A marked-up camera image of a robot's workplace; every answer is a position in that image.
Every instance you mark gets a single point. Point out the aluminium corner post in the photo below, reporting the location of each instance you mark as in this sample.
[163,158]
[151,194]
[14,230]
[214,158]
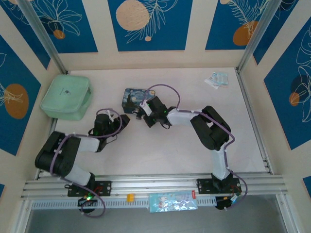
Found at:
[41,31]
[257,36]

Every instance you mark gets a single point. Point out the mint green lidded container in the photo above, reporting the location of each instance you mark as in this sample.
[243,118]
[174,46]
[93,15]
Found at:
[63,94]

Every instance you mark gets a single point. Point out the left black controller board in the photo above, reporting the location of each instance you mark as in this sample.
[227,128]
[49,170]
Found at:
[87,200]

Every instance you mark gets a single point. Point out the small yellow block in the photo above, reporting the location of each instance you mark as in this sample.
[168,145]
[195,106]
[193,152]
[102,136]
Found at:
[130,197]

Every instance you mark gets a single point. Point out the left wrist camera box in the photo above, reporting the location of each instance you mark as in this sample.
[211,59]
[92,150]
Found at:
[109,116]

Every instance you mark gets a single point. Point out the starry night print box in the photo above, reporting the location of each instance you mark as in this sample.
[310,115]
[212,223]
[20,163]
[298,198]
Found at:
[131,98]

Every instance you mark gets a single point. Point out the aluminium frame beam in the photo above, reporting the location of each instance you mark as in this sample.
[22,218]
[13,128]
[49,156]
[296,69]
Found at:
[150,182]

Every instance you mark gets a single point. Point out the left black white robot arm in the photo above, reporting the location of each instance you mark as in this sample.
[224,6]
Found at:
[58,155]

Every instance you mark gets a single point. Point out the black controller board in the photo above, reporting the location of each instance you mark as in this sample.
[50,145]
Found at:
[226,202]
[87,200]

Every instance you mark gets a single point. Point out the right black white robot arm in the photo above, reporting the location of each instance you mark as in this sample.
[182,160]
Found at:
[209,126]

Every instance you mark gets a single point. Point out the left black mount plate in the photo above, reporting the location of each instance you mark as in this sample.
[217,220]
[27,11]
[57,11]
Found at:
[104,188]

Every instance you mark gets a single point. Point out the blue white wipe packet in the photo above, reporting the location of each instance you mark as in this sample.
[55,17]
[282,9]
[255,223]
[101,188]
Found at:
[220,77]

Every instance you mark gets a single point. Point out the black mount plate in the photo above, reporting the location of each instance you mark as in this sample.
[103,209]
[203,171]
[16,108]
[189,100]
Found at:
[104,188]
[204,185]

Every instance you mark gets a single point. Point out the right black controller board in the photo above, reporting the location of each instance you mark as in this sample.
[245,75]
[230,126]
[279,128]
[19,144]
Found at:
[226,202]

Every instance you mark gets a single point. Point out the blue cartoon print packet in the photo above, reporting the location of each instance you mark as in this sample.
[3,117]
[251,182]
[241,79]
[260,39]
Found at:
[170,201]

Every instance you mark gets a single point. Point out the right black mount plate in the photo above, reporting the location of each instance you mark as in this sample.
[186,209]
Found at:
[204,185]

